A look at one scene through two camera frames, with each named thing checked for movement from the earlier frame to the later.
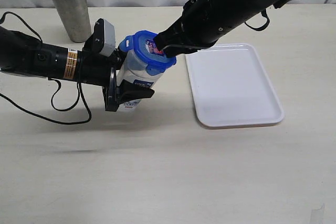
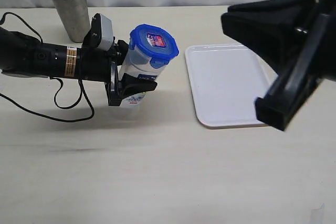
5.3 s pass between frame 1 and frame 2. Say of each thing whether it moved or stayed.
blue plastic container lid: moved
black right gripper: moved
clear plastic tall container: moved
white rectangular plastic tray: stayed
